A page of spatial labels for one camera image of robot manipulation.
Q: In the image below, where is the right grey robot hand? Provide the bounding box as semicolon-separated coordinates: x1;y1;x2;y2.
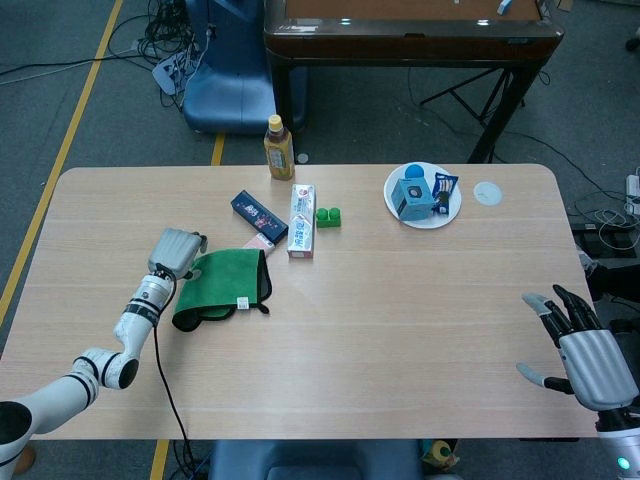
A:
516;284;640;412

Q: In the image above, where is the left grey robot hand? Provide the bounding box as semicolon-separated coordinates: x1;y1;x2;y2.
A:
147;228;209;281

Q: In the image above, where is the green microfibre cloth black trim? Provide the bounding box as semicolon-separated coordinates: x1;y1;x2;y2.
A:
171;248;274;332

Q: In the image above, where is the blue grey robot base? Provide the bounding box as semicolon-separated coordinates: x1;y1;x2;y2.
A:
207;439;424;480

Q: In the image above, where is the pink playing card box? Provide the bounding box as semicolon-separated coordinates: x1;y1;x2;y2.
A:
243;232;277;260

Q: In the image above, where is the dark blue patterned box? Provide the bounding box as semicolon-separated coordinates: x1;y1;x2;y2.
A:
230;189;290;241

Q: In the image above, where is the white pink toothpaste box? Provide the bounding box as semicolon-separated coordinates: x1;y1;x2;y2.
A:
286;183;318;260

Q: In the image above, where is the tea bottle yellow cap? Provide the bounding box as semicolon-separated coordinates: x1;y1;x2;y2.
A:
263;114;295;181

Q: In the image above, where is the green toy building brick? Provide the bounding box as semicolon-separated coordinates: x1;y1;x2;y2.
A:
315;205;344;230

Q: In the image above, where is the blue machine base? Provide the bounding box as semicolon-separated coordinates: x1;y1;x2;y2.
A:
182;0;309;135

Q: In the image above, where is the white power strip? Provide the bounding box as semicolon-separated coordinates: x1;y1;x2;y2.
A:
624;172;640;217

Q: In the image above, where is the white paper plate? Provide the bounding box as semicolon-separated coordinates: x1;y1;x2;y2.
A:
383;160;464;230

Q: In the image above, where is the blue snack packet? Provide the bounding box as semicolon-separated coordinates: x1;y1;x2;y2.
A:
430;172;460;217

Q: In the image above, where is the light blue carton box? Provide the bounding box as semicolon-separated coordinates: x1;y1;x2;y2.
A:
390;177;434;222

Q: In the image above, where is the black tripod stand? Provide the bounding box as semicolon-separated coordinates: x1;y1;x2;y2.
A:
418;69;527;127

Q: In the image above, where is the dark wooden mahjong table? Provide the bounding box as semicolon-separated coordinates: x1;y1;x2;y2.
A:
263;0;565;164

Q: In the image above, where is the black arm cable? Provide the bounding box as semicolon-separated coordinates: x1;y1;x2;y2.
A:
152;269;207;480

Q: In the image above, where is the tangle of floor cables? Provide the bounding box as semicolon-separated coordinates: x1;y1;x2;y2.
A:
139;0;204;109

